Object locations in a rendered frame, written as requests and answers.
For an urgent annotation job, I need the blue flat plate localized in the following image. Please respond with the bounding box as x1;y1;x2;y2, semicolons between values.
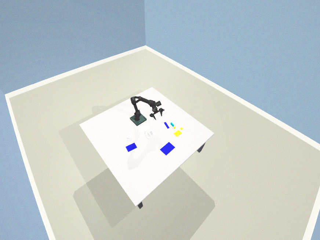
160;142;175;155
126;143;137;152

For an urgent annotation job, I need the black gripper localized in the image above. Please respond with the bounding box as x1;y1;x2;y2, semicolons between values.
150;108;163;120

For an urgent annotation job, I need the yellow flat plate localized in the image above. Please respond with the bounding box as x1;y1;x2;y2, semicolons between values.
174;130;182;137

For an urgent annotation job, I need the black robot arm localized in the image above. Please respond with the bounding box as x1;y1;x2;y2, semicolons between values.
130;96;161;121

